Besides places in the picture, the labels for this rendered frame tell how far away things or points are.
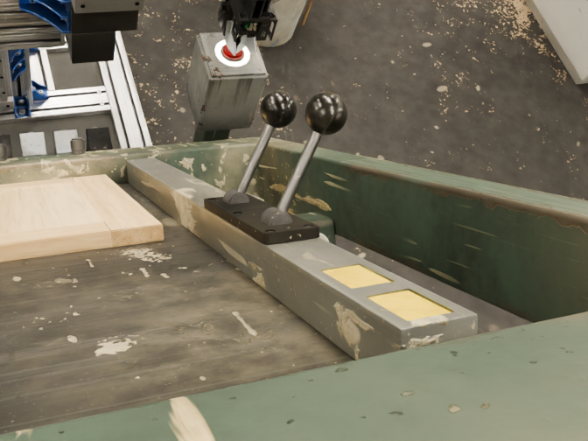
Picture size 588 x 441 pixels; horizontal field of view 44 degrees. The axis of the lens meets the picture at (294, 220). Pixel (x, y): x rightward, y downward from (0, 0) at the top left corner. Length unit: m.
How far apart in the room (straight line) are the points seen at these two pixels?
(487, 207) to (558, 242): 0.10
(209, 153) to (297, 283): 0.81
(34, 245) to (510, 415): 0.67
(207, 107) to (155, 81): 1.15
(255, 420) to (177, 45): 2.58
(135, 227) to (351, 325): 0.41
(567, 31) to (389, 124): 0.96
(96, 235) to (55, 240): 0.04
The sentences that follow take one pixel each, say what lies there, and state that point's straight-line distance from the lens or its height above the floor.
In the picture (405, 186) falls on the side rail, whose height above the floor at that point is 1.32.
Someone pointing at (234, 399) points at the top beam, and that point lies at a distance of 0.19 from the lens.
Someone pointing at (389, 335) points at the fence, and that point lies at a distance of 0.41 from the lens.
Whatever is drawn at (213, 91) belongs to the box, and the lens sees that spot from 1.44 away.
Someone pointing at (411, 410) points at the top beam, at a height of 1.82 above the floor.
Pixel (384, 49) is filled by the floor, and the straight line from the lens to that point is 2.99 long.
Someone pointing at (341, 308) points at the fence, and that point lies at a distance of 0.47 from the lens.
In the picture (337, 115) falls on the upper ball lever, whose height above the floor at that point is 1.51.
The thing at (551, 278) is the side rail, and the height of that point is 1.48.
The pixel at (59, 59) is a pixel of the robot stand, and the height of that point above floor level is 0.21.
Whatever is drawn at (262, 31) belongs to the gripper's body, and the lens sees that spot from 1.32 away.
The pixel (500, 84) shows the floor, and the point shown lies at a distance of 3.12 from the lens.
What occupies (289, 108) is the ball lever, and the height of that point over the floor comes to 1.42.
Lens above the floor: 1.97
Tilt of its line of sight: 56 degrees down
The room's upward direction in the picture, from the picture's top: 27 degrees clockwise
